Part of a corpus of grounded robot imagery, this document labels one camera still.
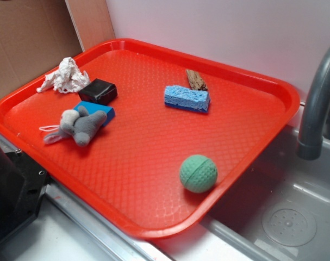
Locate red plastic tray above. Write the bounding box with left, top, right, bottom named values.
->
left=0, top=39, right=300, bottom=239

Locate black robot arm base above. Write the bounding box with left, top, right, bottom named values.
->
left=0, top=147, right=48, bottom=245

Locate crumpled white paper towel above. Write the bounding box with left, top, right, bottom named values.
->
left=36, top=57, right=91, bottom=94

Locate grey plush toy animal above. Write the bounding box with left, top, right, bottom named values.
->
left=39, top=105, right=108, bottom=147

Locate round sink drain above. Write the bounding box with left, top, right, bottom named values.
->
left=261, top=202, right=317, bottom=247

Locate brown wood piece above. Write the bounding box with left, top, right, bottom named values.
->
left=186, top=69, right=208, bottom=91

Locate grey faucet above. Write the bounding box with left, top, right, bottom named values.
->
left=296, top=48, right=330, bottom=160

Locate grey plastic sink basin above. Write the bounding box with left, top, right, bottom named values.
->
left=154, top=116, right=330, bottom=260

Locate green foam ball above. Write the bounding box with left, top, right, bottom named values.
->
left=179, top=154, right=218, bottom=193

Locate black rectangular block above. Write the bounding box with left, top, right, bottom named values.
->
left=78, top=79, right=118, bottom=105

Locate blue rectangular block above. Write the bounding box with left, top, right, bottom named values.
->
left=73, top=101, right=115, bottom=127

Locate brown cardboard panel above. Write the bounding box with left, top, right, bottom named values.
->
left=0, top=1, right=115, bottom=99

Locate light blue sponge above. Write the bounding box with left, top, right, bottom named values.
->
left=164, top=85, right=210, bottom=113

